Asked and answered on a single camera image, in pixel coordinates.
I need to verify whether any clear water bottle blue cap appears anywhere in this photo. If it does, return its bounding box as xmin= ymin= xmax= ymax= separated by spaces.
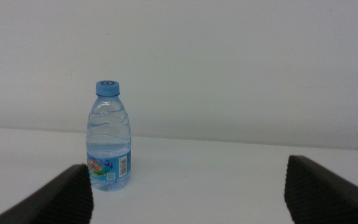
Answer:
xmin=85 ymin=80 xmax=132 ymax=192

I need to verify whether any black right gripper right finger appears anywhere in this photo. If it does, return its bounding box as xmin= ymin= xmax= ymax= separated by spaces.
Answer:
xmin=283 ymin=154 xmax=358 ymax=224

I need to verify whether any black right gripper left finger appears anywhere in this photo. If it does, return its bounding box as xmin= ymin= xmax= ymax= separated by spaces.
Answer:
xmin=0 ymin=164 xmax=94 ymax=224

